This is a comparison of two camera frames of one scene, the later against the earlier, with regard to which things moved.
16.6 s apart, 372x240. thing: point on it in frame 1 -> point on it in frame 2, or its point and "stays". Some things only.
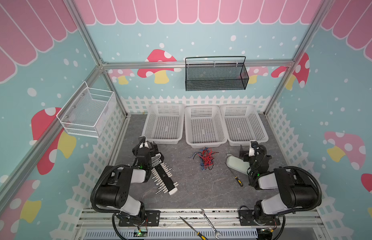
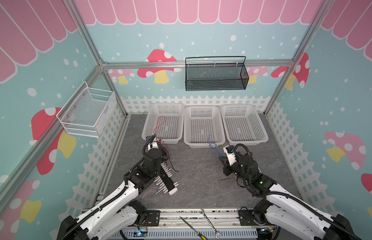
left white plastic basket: [163, 123] stays
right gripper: [244, 154] -> [226, 165]
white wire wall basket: [88, 113] stays
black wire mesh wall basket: [216, 73] stays
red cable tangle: [206, 157] -> [167, 148]
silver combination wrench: [217, 235] stays
